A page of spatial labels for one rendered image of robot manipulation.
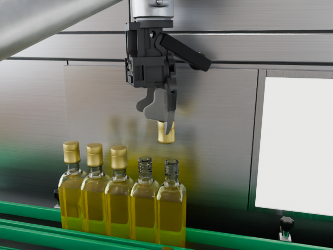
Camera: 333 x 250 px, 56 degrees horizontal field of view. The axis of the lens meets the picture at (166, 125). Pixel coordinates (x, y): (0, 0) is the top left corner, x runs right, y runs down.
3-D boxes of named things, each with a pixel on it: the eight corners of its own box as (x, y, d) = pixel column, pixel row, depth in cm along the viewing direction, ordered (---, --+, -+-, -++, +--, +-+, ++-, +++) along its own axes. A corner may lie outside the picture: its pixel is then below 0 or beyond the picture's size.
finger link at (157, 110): (142, 137, 61) (139, 89, 59) (172, 133, 62) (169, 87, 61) (146, 139, 58) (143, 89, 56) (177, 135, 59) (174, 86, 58)
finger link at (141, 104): (135, 125, 67) (134, 83, 63) (161, 122, 69) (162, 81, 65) (138, 131, 64) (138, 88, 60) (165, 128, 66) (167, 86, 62)
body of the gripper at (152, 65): (125, 85, 63) (122, 21, 59) (166, 82, 65) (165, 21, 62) (134, 91, 56) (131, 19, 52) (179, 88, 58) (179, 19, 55)
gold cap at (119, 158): (130, 164, 69) (129, 145, 68) (124, 170, 66) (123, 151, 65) (114, 162, 70) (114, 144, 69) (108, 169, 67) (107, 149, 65)
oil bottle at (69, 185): (95, 246, 79) (90, 167, 74) (84, 261, 74) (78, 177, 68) (76, 243, 81) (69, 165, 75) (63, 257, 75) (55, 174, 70)
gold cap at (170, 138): (171, 137, 67) (171, 117, 65) (177, 142, 63) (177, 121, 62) (155, 139, 66) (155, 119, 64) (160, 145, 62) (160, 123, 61)
